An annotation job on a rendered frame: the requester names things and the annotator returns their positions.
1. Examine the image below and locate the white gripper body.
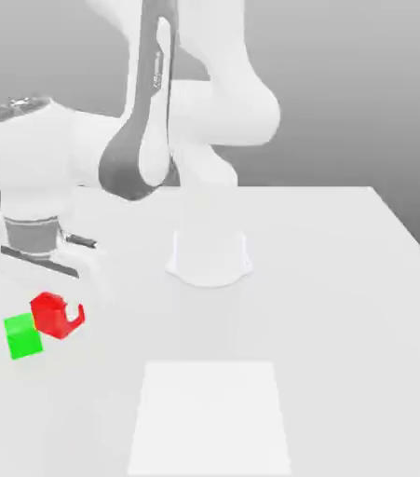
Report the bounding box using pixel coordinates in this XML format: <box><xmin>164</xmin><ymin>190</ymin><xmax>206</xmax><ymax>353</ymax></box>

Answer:
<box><xmin>0</xmin><ymin>241</ymin><xmax>108</xmax><ymax>299</ymax></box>

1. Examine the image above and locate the small green cube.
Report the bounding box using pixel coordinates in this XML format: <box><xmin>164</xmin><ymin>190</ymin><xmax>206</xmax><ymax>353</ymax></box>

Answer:
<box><xmin>3</xmin><ymin>311</ymin><xmax>44</xmax><ymax>361</ymax></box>

